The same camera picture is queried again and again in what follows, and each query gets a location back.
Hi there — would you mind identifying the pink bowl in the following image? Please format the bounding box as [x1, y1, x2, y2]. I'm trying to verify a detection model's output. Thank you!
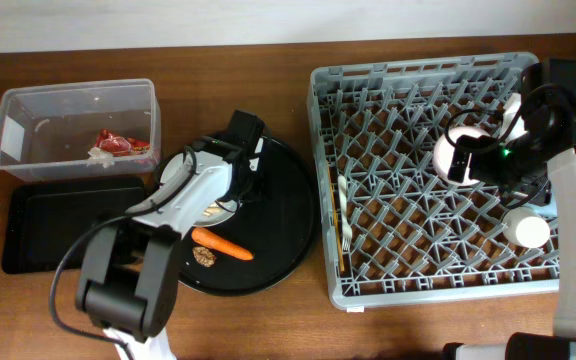
[432, 126, 486, 186]

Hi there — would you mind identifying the peanut shells and rice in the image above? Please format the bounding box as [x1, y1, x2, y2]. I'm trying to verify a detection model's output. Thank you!
[203, 203, 223, 218]

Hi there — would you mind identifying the cream cup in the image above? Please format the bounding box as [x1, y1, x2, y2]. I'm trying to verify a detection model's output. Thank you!
[502, 207, 550, 248]

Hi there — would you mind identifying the grey plate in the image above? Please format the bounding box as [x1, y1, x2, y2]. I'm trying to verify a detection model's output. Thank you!
[157, 153, 241, 227]

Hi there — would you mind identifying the orange carrot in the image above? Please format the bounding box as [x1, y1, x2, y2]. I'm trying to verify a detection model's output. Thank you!
[191, 227, 254, 261]

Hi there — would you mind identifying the walnut piece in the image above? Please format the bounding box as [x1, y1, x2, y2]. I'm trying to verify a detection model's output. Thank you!
[192, 246, 217, 268]

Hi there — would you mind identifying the white plastic fork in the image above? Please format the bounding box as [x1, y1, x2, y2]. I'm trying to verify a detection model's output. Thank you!
[337, 175, 353, 252]

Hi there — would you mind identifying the wooden chopstick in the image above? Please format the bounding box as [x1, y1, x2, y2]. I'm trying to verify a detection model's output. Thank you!
[326, 162, 345, 274]

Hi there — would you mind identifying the grey dishwasher rack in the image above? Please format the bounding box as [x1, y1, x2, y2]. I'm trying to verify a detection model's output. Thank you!
[307, 52, 559, 311]

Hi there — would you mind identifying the red snack wrapper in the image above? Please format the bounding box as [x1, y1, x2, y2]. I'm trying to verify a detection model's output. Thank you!
[95, 129, 151, 157]

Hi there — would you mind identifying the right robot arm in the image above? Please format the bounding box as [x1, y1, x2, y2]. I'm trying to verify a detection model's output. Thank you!
[442, 59, 576, 359]

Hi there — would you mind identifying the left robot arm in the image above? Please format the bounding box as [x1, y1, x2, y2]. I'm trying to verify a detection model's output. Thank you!
[75, 110, 267, 359]

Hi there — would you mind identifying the round black tray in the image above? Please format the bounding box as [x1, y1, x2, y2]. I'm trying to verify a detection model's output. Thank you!
[179, 138, 320, 296]

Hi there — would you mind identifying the white tissue scrap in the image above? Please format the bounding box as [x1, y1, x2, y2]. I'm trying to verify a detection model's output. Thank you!
[88, 147, 114, 168]

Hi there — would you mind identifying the clear plastic bin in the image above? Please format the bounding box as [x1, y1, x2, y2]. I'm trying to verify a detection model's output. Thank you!
[0, 78, 161, 182]

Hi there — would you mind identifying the black rectangular bin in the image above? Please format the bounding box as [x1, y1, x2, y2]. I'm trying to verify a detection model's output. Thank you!
[1, 177, 146, 275]

